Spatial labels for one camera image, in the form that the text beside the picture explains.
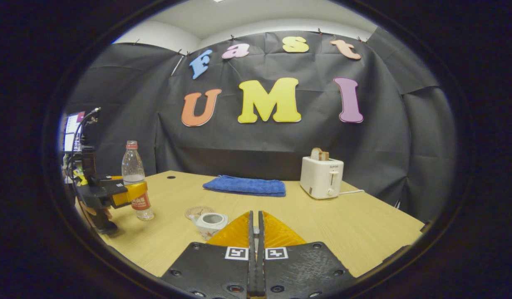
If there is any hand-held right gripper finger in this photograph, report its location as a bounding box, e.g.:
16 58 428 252
160 211 257 299
258 211 356 299

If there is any clear water bottle red label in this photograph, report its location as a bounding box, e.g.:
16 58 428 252
121 140 155 221

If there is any round cork coaster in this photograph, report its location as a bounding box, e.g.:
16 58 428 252
185 206 215 221

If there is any computer monitor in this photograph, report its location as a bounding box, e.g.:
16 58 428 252
64 111 86 153

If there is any blue folded towel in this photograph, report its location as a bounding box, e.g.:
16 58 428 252
203 175 286 197

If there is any white toaster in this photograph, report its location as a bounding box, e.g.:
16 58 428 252
300 156 345 200

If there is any black backdrop cloth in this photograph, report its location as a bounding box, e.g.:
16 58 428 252
63 27 456 225

